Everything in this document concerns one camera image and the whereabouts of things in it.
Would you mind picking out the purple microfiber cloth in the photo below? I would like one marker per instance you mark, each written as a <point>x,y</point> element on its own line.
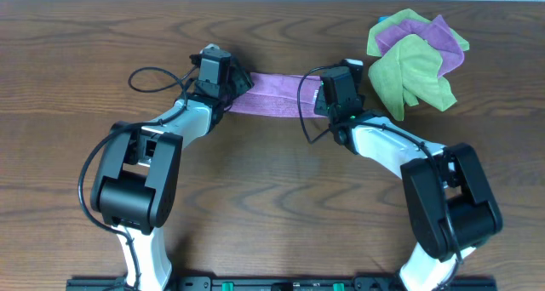
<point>275,95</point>

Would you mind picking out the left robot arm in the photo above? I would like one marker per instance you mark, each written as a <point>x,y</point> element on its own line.
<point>135,184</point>

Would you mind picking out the green cloth back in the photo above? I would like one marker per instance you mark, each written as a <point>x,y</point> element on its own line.
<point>372,48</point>

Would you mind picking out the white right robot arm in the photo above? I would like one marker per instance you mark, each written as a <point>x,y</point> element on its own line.
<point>451,207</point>

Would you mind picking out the purple cloth in pile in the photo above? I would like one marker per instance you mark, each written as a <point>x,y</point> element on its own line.
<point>436,33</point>

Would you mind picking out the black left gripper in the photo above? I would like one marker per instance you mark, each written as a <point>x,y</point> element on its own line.
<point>242,77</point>

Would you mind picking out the green cloth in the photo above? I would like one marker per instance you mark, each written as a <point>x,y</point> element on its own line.
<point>409,72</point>
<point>372,48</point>

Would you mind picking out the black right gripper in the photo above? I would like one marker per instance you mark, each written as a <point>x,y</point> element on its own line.
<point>319,105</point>

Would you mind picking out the green cloth front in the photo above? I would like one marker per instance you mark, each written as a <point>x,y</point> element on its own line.
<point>409,72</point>

